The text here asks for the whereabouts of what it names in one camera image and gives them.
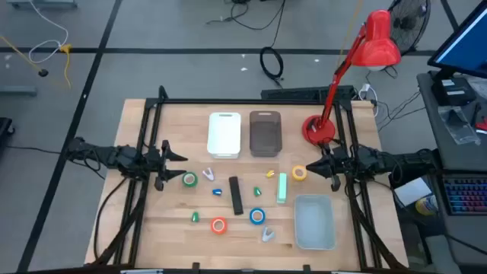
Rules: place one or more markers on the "mint green stapler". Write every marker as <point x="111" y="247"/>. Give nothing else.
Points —
<point x="282" y="188"/>

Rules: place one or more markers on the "dark grey side desk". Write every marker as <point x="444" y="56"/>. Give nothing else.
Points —
<point x="431" y="133"/>

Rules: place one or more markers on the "green staple remover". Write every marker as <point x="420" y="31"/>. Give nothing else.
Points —
<point x="257" y="192"/>
<point x="195" y="217"/>

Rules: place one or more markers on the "white power adapter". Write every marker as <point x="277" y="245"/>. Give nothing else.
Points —
<point x="365" y="88"/>

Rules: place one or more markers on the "clear plastic bag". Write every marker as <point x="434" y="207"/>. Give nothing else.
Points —
<point x="456" y="123"/>

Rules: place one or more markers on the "grey staple remover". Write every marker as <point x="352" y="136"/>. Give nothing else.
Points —
<point x="266" y="236"/>

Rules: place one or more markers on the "orange tape roll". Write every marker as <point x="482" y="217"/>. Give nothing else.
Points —
<point x="212" y="225"/>

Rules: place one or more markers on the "blue staple remover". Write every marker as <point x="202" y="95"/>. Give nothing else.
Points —
<point x="217" y="192"/>

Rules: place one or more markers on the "light grey plastic bin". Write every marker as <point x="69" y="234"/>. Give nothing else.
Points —
<point x="314" y="222"/>

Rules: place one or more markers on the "black mini computer box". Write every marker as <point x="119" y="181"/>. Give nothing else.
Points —
<point x="452" y="91"/>

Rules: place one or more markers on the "white paper sheet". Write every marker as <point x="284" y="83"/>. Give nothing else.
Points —
<point x="412" y="191"/>

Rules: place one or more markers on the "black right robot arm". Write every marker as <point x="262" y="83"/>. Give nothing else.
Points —
<point x="399" y="161"/>

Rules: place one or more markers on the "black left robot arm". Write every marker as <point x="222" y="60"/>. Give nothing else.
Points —
<point x="114" y="157"/>

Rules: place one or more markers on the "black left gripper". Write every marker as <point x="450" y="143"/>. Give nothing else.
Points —
<point x="161" y="167"/>

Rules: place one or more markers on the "white plastic bin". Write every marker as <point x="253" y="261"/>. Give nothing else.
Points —
<point x="224" y="135"/>

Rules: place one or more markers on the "yellow tape roll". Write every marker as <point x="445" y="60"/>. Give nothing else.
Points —
<point x="293" y="173"/>

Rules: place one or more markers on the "black stapler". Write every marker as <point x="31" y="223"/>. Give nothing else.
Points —
<point x="236" y="196"/>

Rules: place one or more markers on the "black power strip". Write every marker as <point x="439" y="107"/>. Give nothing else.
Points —
<point x="296" y="93"/>

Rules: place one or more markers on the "black aluminium table frame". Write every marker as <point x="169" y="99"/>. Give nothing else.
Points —
<point x="228" y="101"/>

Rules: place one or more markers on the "yellow round container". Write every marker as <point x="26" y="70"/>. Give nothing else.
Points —
<point x="426" y="205"/>

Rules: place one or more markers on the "yellow staple remover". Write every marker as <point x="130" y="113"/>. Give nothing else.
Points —
<point x="270" y="174"/>

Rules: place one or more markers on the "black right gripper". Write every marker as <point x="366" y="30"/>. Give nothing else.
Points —
<point x="338" y="163"/>

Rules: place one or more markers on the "black computer monitor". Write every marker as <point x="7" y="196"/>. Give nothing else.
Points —
<point x="466" y="45"/>

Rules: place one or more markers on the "blue tape roll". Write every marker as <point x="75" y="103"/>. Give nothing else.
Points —
<point x="251" y="216"/>

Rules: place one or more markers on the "black floor fan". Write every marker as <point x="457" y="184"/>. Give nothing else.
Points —
<point x="412" y="23"/>

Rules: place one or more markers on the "backlit rainbow keyboard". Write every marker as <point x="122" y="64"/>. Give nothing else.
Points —
<point x="466" y="196"/>

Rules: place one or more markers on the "green tape roll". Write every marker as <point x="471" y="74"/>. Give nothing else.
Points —
<point x="183" y="179"/>

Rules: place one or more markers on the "smoky translucent plastic bin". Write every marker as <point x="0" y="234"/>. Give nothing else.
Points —
<point x="265" y="133"/>

